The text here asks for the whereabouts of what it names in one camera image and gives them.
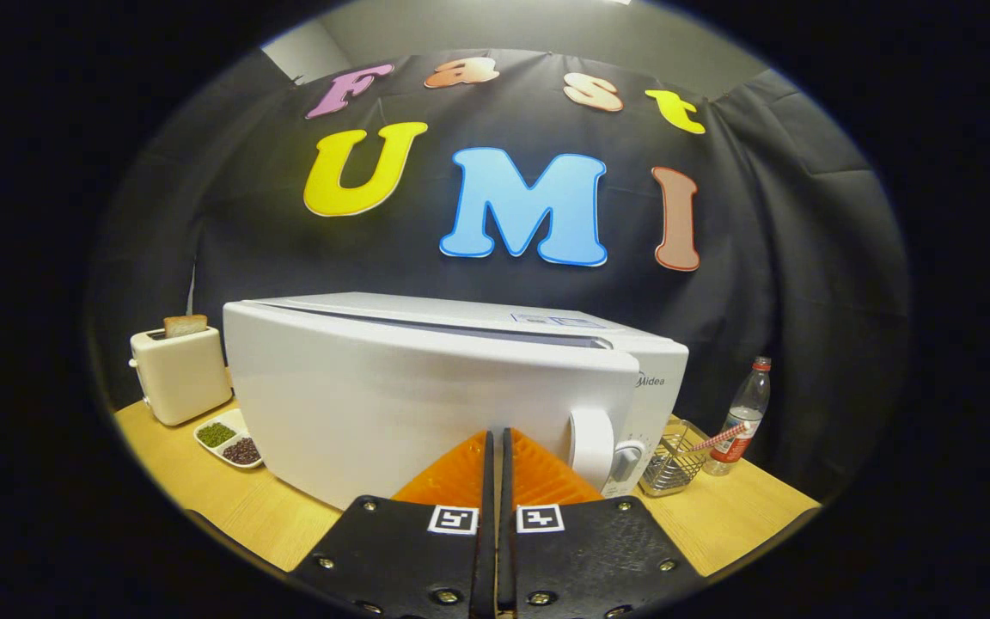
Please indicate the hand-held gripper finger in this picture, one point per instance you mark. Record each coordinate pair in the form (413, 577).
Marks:
(506, 559)
(486, 550)

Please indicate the white microwave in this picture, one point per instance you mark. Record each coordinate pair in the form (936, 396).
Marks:
(375, 387)

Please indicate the red white striped straw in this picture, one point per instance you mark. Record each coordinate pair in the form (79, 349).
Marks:
(718, 437)

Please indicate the white divided bean dish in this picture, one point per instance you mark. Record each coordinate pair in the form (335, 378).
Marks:
(235, 419)

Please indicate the clear bottle red label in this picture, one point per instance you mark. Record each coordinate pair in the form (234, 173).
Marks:
(748, 404)

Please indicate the white toaster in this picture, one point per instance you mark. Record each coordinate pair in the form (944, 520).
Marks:
(181, 378)

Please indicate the toast slice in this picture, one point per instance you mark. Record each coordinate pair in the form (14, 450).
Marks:
(186, 325)

